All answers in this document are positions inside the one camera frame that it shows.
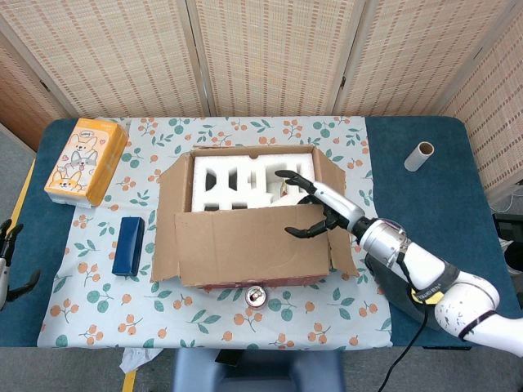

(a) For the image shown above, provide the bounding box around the black box on floor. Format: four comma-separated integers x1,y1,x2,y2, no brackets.
494,212,523,246

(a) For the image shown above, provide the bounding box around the grey and yellow cloth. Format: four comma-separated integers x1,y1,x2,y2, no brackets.
364,251,445,332

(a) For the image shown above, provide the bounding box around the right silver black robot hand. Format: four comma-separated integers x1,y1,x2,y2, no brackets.
275,169,367,240

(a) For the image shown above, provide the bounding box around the red soda can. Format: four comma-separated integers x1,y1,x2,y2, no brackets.
244,286,269,310

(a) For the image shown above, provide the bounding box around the thin white cable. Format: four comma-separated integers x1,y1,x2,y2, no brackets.
489,194,517,214

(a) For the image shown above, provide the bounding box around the white foam packing insert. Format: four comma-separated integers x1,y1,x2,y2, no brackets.
190,149,315,213

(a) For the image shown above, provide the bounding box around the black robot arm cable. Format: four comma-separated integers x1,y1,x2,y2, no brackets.
375,304,429,392

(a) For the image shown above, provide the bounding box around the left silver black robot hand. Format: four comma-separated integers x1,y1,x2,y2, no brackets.
0,218,42,311

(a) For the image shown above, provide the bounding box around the dark blue rectangular box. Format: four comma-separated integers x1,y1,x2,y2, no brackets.
111,216,146,278

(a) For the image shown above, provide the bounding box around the orange corgi print tissue pack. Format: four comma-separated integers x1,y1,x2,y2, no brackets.
43,117,129,208

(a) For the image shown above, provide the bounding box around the grey cardboard tube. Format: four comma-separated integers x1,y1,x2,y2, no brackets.
403,140,436,172

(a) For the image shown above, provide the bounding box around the red cardboard box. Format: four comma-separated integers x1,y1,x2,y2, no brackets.
150,143,360,290

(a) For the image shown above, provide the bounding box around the crumpled pale blue paper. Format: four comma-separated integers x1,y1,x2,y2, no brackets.
119,347,161,374

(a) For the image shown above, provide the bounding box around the floral print tablecloth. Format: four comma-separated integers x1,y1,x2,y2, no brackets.
36,116,394,350

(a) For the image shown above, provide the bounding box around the woven bamboo screen panel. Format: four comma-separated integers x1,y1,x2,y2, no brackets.
333,0,523,118
439,7,523,205
0,0,212,119
0,28,81,152
186,0,367,119

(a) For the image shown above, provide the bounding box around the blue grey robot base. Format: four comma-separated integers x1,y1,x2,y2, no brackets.
171,349,346,392

